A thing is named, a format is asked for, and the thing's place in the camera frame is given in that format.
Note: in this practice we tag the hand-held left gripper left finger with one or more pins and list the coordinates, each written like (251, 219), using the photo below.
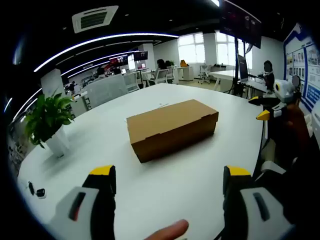
(82, 212)

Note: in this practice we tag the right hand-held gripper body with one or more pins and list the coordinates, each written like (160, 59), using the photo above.
(283, 90)

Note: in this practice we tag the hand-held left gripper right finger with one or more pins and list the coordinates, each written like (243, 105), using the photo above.
(250, 215)

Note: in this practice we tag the brown cardboard shoe box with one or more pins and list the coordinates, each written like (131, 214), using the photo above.
(170, 125)

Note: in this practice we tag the person's left hand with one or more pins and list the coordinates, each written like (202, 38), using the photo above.
(170, 230)

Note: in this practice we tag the black screen stand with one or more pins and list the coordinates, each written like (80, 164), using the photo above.
(236, 75)

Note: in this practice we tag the desk monitor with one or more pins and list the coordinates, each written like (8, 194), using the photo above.
(242, 67)

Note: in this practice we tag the small white black device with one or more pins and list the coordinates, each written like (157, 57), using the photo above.
(41, 193)

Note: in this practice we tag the white office desk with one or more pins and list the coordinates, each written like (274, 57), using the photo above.
(225, 73)

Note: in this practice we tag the white office chair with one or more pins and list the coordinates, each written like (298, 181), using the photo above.
(160, 75)
(205, 71)

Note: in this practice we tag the white plant pot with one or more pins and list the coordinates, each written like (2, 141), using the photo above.
(58, 142)

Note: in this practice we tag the large dark hanging screen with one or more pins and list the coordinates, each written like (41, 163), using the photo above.
(240, 22)

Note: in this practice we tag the green potted plant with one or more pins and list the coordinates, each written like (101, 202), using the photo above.
(47, 117)

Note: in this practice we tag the white mesh chair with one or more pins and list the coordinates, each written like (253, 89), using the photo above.
(107, 90)

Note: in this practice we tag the ceiling light strip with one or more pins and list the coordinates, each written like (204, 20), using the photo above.
(117, 37)

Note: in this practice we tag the ceiling air conditioner vent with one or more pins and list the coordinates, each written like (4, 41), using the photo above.
(95, 18)

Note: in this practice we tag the blue wall poster board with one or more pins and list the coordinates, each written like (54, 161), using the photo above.
(310, 62)

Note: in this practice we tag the dark wall screen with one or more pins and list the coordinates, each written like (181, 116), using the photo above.
(140, 55)

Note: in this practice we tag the red wall screen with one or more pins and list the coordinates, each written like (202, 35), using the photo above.
(118, 61)

